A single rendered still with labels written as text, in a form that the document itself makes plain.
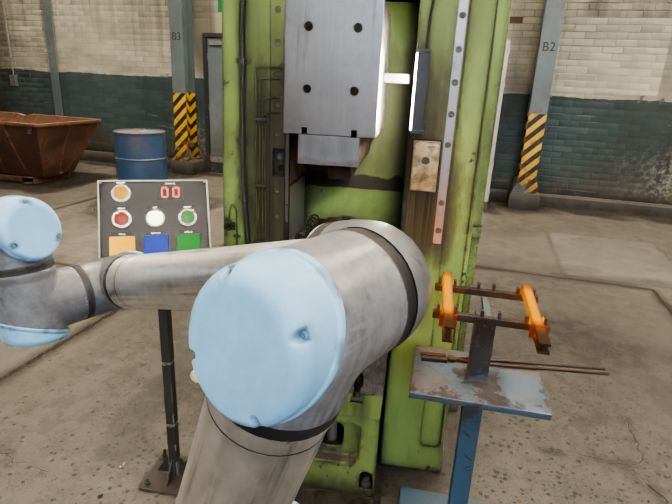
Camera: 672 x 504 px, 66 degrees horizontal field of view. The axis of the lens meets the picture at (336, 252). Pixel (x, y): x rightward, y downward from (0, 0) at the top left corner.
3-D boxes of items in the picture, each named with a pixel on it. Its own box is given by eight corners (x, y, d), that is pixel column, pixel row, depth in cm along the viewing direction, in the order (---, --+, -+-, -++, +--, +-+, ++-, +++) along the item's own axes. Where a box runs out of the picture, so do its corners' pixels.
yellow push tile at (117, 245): (135, 259, 160) (134, 235, 161) (109, 260, 157) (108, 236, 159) (136, 260, 161) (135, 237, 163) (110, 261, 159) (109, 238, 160)
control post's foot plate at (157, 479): (189, 499, 195) (188, 480, 192) (134, 490, 198) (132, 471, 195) (210, 460, 215) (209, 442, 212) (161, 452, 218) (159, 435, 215)
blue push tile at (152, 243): (169, 257, 163) (168, 234, 164) (144, 258, 160) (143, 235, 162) (169, 258, 164) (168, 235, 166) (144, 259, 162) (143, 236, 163)
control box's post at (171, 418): (177, 479, 204) (161, 216, 170) (168, 477, 205) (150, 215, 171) (181, 472, 208) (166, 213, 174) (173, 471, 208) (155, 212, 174)
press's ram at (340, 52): (402, 140, 161) (414, -1, 148) (282, 133, 166) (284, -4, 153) (405, 129, 200) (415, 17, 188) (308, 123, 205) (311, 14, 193)
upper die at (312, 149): (358, 167, 166) (359, 137, 163) (297, 163, 168) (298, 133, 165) (369, 151, 205) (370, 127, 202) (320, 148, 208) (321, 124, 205)
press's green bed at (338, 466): (373, 500, 199) (382, 396, 184) (279, 486, 203) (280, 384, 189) (382, 414, 251) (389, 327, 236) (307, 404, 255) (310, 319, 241)
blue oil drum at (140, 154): (151, 214, 584) (146, 134, 557) (107, 208, 599) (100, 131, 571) (180, 203, 638) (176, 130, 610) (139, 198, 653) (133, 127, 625)
